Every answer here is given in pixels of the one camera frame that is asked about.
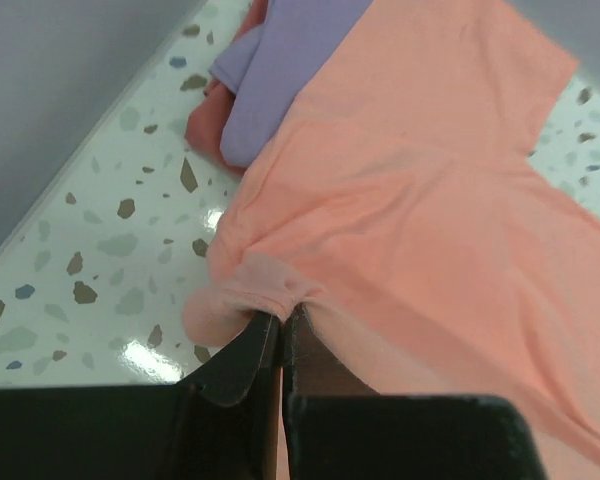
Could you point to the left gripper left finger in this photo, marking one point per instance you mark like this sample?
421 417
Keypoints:
219 422

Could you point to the salmon pink t shirt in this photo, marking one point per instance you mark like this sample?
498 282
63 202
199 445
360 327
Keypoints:
396 202

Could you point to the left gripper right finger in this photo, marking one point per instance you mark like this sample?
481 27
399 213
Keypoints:
337 427

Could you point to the folded purple t shirt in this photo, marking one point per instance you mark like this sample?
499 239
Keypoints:
268 66

